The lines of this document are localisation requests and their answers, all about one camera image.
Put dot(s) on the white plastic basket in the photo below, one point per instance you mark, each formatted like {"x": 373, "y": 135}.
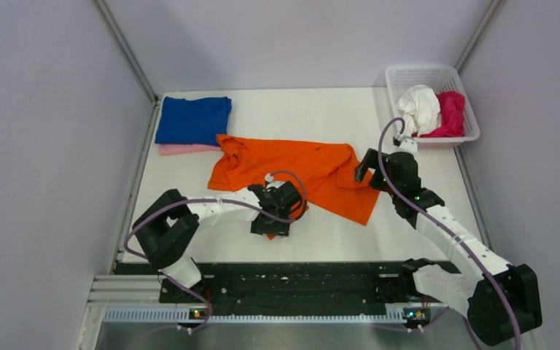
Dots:
{"x": 441, "y": 78}

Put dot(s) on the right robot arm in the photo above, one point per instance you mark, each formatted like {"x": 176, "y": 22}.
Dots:
{"x": 499, "y": 301}

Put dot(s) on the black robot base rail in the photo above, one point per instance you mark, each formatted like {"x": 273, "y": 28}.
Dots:
{"x": 298, "y": 292}

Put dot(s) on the white t shirt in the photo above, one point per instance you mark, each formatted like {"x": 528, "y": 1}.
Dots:
{"x": 419, "y": 107}

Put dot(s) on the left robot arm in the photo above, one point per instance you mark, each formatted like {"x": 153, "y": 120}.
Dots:
{"x": 166, "y": 228}

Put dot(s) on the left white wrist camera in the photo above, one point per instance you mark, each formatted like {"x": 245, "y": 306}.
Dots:
{"x": 271, "y": 182}

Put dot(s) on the orange t shirt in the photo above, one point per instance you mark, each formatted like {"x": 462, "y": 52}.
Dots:
{"x": 326, "y": 170}

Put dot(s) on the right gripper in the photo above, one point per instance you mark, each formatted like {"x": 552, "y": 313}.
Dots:
{"x": 370, "y": 160}

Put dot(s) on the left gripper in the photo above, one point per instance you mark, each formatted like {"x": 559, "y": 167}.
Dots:
{"x": 278, "y": 228}

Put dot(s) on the magenta t shirt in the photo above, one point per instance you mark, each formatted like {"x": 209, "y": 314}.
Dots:
{"x": 452, "y": 118}

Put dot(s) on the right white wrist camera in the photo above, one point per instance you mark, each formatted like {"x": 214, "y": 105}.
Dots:
{"x": 405, "y": 144}

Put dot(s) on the folded blue t shirt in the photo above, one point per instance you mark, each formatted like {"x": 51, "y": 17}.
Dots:
{"x": 196, "y": 121}

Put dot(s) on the folded pink t shirt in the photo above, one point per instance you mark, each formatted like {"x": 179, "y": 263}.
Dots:
{"x": 180, "y": 149}

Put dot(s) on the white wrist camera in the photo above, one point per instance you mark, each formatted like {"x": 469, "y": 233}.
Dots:
{"x": 271, "y": 182}
{"x": 405, "y": 144}

